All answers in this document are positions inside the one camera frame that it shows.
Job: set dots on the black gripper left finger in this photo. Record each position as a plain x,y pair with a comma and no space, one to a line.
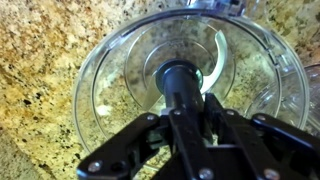
133,146

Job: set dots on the clear plastic blender jar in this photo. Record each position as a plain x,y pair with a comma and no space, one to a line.
116,66

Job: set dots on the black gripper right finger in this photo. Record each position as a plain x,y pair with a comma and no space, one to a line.
266,143

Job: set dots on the blue hub blender blade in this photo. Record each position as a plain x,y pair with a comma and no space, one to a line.
180,83

